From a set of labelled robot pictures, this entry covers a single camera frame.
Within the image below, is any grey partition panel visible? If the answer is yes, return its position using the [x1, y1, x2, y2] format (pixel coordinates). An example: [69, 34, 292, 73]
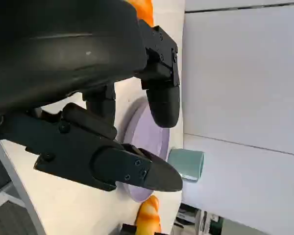
[185, 0, 294, 13]
[180, 133, 294, 220]
[182, 4, 294, 157]

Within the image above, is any pale green mug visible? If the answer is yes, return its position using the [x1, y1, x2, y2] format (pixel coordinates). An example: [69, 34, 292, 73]
[168, 148, 205, 183]

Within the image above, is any lilac plate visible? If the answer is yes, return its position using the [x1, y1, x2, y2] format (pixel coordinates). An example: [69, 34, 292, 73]
[123, 96, 171, 203]

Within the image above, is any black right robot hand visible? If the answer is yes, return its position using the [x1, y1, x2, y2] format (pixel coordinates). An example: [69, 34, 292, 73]
[122, 223, 138, 235]

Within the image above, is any orange and white bread roll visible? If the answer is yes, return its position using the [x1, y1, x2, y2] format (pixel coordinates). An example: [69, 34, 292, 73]
[136, 195, 162, 235]
[127, 0, 154, 27]

